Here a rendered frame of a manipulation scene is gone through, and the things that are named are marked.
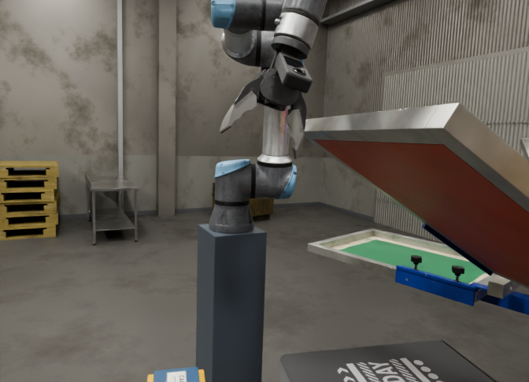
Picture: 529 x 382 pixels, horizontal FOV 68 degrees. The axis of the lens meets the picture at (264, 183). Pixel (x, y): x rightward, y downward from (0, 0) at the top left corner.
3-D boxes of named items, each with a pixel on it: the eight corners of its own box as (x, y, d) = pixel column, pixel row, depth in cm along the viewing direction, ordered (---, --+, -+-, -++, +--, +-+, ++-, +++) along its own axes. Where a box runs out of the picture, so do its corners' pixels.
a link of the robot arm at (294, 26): (323, 25, 70) (282, 6, 68) (316, 50, 71) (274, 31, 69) (310, 35, 78) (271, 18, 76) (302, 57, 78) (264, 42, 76)
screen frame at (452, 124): (442, 127, 47) (459, 101, 47) (296, 131, 104) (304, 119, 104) (763, 391, 67) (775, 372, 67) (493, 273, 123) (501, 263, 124)
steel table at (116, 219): (123, 218, 695) (123, 170, 685) (139, 242, 550) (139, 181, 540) (85, 220, 668) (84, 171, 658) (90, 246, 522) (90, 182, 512)
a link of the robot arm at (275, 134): (249, 193, 139) (255, 27, 125) (291, 194, 140) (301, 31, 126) (250, 203, 128) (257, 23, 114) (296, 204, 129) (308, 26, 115)
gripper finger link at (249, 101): (218, 133, 76) (257, 105, 77) (222, 133, 70) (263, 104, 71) (209, 120, 75) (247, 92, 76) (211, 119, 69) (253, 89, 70)
